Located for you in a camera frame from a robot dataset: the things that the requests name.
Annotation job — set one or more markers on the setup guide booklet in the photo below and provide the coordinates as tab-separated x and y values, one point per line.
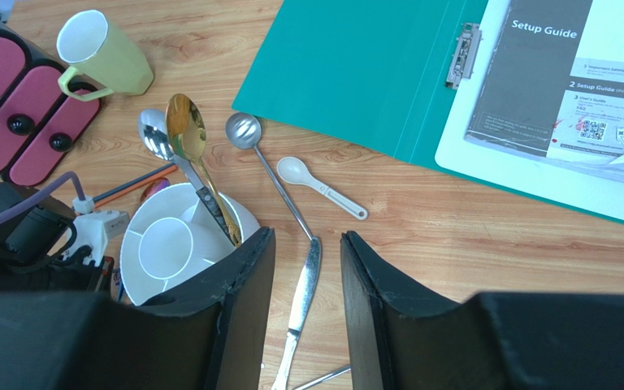
554	89

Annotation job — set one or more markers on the white plastic spoon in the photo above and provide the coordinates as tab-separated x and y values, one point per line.
293	171

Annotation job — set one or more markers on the gold spoon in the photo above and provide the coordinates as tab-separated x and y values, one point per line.
187	137

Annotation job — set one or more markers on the iridescent ornate handle utensil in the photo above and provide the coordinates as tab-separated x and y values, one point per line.
153	187

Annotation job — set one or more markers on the silver chopstick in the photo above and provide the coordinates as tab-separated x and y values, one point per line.
324	378

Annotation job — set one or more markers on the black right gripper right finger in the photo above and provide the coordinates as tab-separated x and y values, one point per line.
403	335

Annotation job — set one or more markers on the silver spoon dark handle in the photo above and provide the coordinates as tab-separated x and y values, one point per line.
152	130

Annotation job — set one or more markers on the pale yellow mug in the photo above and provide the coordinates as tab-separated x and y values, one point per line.
93	46

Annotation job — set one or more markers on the dark grey chopstick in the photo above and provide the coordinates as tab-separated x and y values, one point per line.
128	185

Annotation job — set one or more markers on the black pink drawer box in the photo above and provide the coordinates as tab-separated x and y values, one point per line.
39	124

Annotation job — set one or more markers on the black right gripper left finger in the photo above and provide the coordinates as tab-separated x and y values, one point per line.
206	333

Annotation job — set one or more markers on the white divided utensil holder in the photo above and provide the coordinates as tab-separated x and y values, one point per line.
171	238

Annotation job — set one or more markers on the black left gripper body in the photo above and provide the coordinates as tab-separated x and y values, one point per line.
42	250

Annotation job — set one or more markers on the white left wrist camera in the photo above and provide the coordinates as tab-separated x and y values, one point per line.
95	229

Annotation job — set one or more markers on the green clipboard folder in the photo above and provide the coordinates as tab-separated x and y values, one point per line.
372	73

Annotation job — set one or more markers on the orange chopstick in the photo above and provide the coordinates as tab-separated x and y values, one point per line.
139	186

